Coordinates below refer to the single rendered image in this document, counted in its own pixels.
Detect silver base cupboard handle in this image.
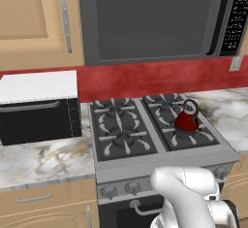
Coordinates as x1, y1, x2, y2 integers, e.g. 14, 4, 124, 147
85, 204, 94, 228

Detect beige base cupboard door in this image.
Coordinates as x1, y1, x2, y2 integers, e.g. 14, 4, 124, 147
0, 202, 101, 228

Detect grey stove knob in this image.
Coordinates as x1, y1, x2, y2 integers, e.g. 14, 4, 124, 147
214, 166, 230, 180
124, 179, 142, 196
100, 184, 118, 201

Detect silver cupboard door handle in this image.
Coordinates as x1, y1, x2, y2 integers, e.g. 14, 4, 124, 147
59, 0, 74, 54

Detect grey gas stove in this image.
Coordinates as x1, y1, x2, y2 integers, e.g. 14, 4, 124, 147
88, 92, 242, 228

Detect silver drawer handle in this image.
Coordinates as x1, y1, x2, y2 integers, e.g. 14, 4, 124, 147
15, 192, 53, 204

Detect white and black toaster oven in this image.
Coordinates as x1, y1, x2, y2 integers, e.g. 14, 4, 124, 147
0, 70, 83, 147

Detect red kettle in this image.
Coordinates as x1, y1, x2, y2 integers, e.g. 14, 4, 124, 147
173, 98, 202, 133

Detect black toaster oven handle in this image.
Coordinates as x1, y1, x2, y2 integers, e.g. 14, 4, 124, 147
0, 101, 63, 114

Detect beige wall cupboard door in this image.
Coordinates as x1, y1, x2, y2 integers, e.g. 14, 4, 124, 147
0, 0, 85, 72

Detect grey wall socket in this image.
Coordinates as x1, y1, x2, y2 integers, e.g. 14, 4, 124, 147
229, 55, 244, 73

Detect beige drawer front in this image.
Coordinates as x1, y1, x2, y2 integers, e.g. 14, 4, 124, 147
0, 178, 98, 214

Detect dark grey microwave door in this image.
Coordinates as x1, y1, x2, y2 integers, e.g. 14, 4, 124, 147
77, 0, 236, 66

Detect black oven door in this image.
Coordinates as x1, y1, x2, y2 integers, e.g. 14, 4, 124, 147
98, 193, 167, 228

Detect dark grey microwave oven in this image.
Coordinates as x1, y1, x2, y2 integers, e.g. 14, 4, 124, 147
77, 0, 248, 67

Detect black microwave door handle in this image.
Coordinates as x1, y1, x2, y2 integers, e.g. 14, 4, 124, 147
205, 0, 231, 57

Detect grey oven door handle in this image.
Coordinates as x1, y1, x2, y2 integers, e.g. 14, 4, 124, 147
129, 199, 167, 217

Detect beige base cupboard run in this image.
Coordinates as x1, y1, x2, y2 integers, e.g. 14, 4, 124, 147
222, 152, 248, 220

